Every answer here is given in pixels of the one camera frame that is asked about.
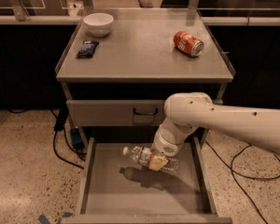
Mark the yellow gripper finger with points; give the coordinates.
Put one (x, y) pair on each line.
(157, 162)

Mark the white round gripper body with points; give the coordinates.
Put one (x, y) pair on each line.
(163, 146)

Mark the clear plastic water bottle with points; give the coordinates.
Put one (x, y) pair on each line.
(143, 155)

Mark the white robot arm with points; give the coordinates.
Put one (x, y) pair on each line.
(187, 112)

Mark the open grey middle drawer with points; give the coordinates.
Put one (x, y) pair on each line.
(113, 190)

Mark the closed upper grey drawer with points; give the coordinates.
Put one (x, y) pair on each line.
(94, 113)

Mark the grey metal drawer cabinet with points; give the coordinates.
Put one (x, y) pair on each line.
(139, 61)

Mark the blue power adapter box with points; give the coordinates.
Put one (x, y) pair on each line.
(76, 139)

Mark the black power strip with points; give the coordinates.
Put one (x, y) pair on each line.
(61, 119)

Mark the orange soda can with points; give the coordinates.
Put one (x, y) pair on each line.
(188, 44)

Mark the dark blue snack packet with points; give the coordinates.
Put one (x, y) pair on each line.
(87, 49)

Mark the blue tape on floor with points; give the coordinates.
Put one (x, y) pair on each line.
(43, 219)

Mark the white ceramic bowl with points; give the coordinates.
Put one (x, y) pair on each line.
(99, 24)

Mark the black drawer handle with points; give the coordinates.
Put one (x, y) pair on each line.
(152, 113)

